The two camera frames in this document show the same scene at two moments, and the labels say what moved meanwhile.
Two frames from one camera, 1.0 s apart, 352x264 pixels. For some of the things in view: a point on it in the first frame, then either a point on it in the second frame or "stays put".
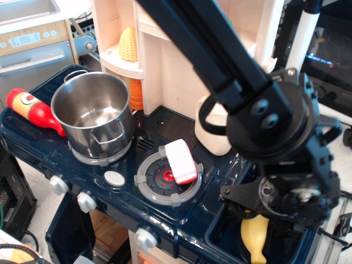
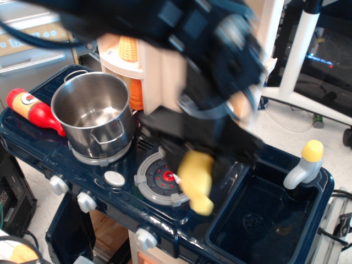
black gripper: x=298 y=182 to x=203 y=124
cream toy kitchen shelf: x=169 y=76 stays put
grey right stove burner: x=156 y=178 stays put
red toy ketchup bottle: x=24 y=104 stays put
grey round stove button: x=114 y=178 stays put
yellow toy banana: x=253 y=230 to x=195 y=170
